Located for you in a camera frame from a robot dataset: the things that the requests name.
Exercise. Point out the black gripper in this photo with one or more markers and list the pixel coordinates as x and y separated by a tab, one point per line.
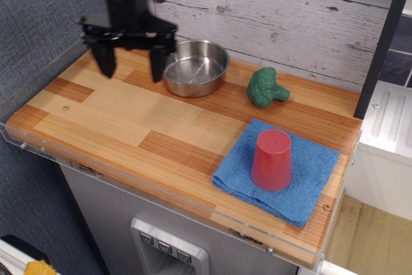
128	24

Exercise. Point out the red plastic cup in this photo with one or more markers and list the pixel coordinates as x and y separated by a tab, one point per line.
272	163

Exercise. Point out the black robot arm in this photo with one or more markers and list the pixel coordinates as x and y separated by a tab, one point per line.
130	25

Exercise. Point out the blue folded napkin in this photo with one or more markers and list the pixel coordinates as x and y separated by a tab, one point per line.
312	165

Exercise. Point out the green toy broccoli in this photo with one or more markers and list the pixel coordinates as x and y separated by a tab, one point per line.
263	88

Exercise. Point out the silver toy fridge cabinet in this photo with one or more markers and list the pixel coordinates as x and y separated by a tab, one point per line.
109	209

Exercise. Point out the silver dispenser panel with buttons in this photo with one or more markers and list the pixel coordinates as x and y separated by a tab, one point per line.
161	252

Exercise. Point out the yellow black object at corner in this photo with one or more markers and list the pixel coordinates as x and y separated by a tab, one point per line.
32	268

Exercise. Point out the white toy sink unit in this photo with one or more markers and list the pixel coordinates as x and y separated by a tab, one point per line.
380	171

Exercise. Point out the steel pot with handle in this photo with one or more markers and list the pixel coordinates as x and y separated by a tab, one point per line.
196	69

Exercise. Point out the black right frame post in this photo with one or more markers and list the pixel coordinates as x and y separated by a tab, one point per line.
388	31

